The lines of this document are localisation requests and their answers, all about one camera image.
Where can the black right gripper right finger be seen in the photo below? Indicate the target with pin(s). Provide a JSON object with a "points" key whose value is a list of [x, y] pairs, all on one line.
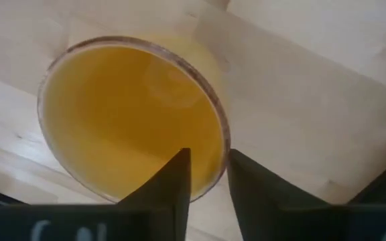
{"points": [[256, 187]]}

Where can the orange mug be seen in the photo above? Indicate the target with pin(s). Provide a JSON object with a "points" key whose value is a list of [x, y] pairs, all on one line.
{"points": [[129, 117]]}

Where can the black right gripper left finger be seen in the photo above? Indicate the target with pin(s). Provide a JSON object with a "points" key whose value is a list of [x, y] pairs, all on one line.
{"points": [[173, 187]]}

